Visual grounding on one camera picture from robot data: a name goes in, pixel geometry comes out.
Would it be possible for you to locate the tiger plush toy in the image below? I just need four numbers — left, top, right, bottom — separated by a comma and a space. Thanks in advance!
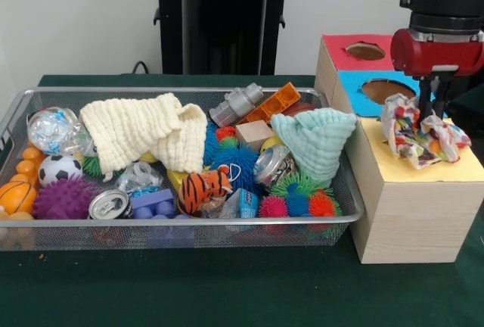
177, 170, 234, 215

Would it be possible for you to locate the purple knobbly ball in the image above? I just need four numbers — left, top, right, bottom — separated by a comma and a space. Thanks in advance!
32, 175, 95, 221

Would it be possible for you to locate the cream muslin cloth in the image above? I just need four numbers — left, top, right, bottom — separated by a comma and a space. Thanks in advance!
79, 92, 209, 182

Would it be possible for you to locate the wooden box with three holes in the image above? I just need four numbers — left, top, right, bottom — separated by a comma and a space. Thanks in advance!
315, 33, 484, 265

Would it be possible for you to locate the crushed plastic water bottle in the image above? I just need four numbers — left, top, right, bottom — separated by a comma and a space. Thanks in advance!
26, 106, 94, 156

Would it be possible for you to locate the black white soccer ball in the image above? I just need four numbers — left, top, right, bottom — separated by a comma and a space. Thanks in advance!
37, 154, 84, 188

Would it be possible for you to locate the light blue muslin cloth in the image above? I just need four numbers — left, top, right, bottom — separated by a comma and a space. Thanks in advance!
270, 109, 358, 187

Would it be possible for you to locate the rainbow spiky caterpillar toy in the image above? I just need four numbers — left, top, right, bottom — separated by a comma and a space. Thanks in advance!
259, 182, 343, 223

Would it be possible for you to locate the silver drink can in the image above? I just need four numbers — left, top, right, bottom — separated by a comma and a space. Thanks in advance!
88, 189, 133, 220

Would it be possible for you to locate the purple toy brick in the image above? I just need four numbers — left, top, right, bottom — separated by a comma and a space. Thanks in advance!
130, 188, 177, 219

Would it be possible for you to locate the orange toy basketball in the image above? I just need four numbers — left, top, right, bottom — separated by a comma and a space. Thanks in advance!
0, 181, 38, 215

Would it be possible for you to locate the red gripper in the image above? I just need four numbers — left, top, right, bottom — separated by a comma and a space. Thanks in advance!
391, 28, 484, 131

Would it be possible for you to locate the green covered side table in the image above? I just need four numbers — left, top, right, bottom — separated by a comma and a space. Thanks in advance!
448, 84, 484, 146

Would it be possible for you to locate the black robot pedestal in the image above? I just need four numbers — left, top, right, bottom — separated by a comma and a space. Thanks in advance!
145, 0, 306, 76

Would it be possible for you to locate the green spiky ball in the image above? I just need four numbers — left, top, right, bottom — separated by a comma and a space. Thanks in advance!
270, 172, 334, 196

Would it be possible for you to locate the wire mesh bin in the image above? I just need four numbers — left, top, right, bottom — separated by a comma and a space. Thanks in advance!
0, 86, 365, 251

